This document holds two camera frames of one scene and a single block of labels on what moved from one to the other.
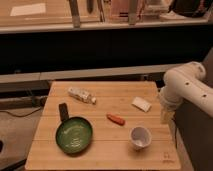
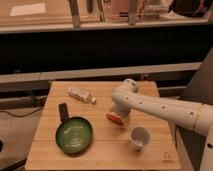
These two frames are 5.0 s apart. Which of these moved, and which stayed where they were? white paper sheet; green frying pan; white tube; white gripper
Moved: white gripper
Stayed: white paper sheet; white tube; green frying pan
